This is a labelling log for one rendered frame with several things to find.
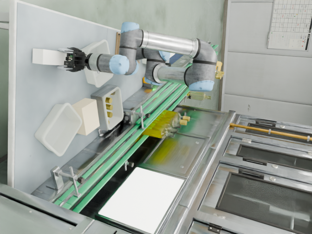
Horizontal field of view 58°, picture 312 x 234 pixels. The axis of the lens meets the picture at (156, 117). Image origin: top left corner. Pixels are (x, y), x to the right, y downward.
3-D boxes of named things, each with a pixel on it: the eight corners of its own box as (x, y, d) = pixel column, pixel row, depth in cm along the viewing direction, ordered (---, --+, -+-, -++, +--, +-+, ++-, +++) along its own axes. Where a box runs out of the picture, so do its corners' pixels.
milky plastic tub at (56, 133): (26, 136, 126) (41, 139, 123) (54, 97, 137) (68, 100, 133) (47, 154, 140) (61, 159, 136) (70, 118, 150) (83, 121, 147)
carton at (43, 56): (32, 48, 118) (43, 49, 116) (72, 53, 140) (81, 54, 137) (32, 62, 119) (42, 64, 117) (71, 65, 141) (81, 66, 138)
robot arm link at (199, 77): (158, 61, 180) (222, 63, 136) (155, 84, 182) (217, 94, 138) (142, 58, 173) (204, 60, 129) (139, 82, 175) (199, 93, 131)
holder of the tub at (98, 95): (97, 136, 173) (108, 138, 170) (90, 94, 160) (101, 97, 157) (113, 123, 186) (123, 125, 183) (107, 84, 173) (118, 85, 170)
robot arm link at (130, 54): (141, 51, 125) (129, 48, 115) (139, 76, 127) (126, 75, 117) (126, 50, 128) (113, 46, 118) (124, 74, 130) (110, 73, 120)
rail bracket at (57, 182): (46, 189, 136) (83, 202, 127) (37, 161, 128) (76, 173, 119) (54, 182, 140) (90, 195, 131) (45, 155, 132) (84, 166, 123)
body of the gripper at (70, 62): (62, 49, 117) (86, 51, 112) (77, 51, 125) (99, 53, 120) (62, 68, 119) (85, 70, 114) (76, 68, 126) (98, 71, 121)
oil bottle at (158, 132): (136, 133, 191) (165, 139, 182) (135, 126, 188) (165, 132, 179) (140, 129, 195) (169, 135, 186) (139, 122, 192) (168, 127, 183)
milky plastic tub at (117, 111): (96, 129, 170) (108, 131, 167) (90, 94, 159) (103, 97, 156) (113, 116, 184) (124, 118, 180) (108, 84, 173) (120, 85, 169)
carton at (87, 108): (75, 133, 154) (86, 135, 150) (70, 106, 146) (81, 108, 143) (88, 123, 163) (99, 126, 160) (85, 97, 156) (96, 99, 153)
